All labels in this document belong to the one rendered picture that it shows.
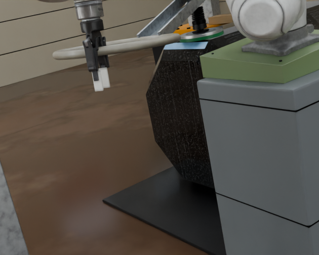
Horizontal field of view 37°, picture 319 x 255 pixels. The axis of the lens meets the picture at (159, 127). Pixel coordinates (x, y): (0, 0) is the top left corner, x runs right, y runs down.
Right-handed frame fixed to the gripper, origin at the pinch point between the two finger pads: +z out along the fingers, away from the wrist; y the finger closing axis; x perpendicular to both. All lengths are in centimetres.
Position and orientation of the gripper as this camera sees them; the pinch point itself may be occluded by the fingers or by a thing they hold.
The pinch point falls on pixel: (101, 80)
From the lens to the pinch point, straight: 165.3
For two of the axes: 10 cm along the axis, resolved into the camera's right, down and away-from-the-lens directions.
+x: -9.4, 0.6, 3.3
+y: 3.0, -2.6, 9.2
